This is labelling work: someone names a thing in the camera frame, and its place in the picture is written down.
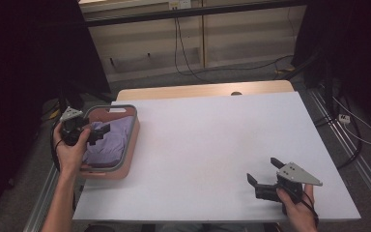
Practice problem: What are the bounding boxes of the pink basket with grey rim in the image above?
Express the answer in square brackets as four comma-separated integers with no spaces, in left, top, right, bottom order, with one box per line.
[78,103,141,181]

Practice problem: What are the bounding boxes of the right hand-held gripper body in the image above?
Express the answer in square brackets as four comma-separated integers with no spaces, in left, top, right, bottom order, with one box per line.
[254,161,324,215]

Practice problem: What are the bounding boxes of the white power strip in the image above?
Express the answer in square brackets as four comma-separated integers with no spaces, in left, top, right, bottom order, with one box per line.
[168,0,193,11]

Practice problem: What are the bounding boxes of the person's right hand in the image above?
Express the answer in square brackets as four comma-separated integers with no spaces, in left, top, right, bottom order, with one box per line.
[275,184,319,232]

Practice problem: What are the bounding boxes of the thick black floor cable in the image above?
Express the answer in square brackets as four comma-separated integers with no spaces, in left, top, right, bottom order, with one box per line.
[313,93,363,171]

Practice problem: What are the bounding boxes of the purple shorts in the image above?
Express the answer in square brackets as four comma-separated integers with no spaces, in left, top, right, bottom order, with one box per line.
[82,115,135,168]

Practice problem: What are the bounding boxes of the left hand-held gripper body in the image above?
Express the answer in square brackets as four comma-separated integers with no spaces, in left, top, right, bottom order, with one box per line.
[59,106,95,147]

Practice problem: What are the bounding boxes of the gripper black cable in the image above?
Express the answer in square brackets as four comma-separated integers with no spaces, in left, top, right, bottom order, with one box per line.
[49,119,62,173]
[298,189,321,228]

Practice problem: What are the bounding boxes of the aluminium rail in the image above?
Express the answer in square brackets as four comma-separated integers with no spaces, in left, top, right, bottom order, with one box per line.
[307,86,371,212]
[22,162,61,232]

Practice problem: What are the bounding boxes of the black curtain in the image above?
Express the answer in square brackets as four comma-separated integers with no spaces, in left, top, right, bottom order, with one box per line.
[0,0,112,223]
[291,0,371,133]

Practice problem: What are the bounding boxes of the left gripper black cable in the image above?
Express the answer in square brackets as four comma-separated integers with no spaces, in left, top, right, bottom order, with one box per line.
[49,119,62,173]

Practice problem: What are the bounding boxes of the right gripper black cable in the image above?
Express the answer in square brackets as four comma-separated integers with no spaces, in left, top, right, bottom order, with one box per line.
[298,189,321,228]

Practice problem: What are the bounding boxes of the white cable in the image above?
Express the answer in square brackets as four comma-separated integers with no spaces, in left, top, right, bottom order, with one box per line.
[331,96,371,146]

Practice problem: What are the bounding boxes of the person's left hand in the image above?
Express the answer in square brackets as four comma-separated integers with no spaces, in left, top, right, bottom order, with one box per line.
[52,121,92,178]

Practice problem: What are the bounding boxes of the wooden cabinet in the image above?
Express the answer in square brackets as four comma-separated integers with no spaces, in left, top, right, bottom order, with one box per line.
[78,0,307,83]

